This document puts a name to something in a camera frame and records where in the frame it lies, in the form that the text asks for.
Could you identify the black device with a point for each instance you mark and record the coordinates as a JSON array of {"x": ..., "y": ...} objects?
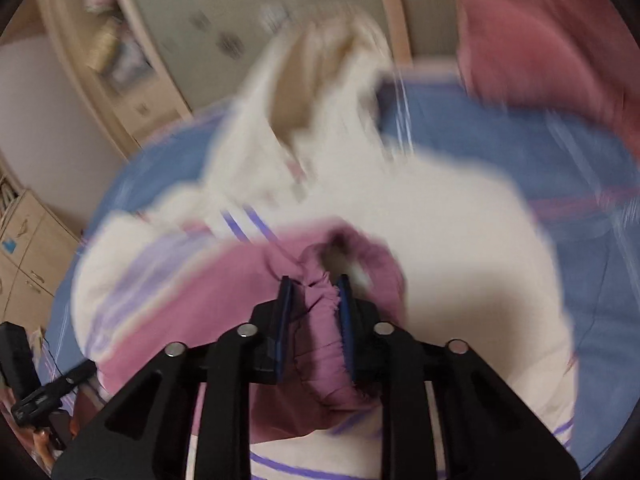
[{"x": 20, "y": 355}]

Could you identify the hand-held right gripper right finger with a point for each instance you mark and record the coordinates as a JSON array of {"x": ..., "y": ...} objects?
[{"x": 345, "y": 310}]

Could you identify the beige wooden shelf unit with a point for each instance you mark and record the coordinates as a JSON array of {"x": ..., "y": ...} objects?
[{"x": 75, "y": 20}]

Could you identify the pink cloth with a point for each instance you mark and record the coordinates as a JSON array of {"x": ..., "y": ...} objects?
[{"x": 525, "y": 35}]

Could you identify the pink and white garment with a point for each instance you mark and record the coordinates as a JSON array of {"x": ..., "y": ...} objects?
[{"x": 450, "y": 235}]

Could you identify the frosted glass wardrobe door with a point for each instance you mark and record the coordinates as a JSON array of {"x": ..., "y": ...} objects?
[{"x": 200, "y": 0}]

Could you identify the beige wooden cabinet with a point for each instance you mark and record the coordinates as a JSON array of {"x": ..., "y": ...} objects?
[{"x": 35, "y": 240}]

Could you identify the blue striped bed sheet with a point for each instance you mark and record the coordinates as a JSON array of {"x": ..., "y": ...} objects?
[{"x": 500, "y": 125}]

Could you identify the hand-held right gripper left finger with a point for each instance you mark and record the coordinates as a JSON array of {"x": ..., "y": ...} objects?
[{"x": 284, "y": 310}]

